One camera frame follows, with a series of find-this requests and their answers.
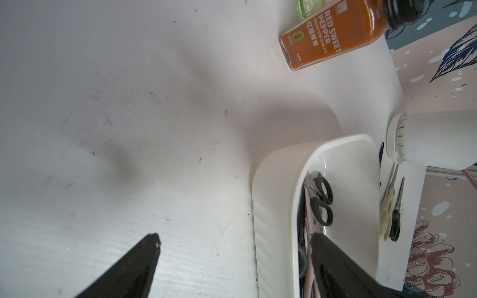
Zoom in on white plastic storage box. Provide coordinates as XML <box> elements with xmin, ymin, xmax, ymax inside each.
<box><xmin>252</xmin><ymin>134</ymin><xmax>380</xmax><ymax>298</ymax></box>

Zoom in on white utensil holder cup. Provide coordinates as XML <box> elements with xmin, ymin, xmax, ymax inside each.
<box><xmin>385</xmin><ymin>111</ymin><xmax>477</xmax><ymax>171</ymax></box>

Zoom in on small black scissors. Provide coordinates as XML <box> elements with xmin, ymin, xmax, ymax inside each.
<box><xmin>389</xmin><ymin>178</ymin><xmax>405</xmax><ymax>242</ymax></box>

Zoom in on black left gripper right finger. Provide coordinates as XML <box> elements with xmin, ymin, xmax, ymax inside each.
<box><xmin>311</xmin><ymin>233</ymin><xmax>410</xmax><ymax>298</ymax></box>

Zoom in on cream handled kitchen scissors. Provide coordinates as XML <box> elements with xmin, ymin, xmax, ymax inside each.
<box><xmin>379</xmin><ymin>164</ymin><xmax>399</xmax><ymax>242</ymax></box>

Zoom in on black handled long scissors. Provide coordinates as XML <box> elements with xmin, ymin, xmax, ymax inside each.
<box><xmin>304</xmin><ymin>173</ymin><xmax>334</xmax><ymax>227</ymax></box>

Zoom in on green glass cup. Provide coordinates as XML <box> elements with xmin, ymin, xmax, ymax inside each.
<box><xmin>297</xmin><ymin>0</ymin><xmax>327</xmax><ymax>20</ymax></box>

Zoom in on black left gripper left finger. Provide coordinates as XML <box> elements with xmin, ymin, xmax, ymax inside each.
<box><xmin>77</xmin><ymin>233</ymin><xmax>161</xmax><ymax>298</ymax></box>

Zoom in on red sweet pepper spice bottle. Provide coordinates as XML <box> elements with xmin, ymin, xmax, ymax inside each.
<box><xmin>279</xmin><ymin>0</ymin><xmax>426</xmax><ymax>71</ymax></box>

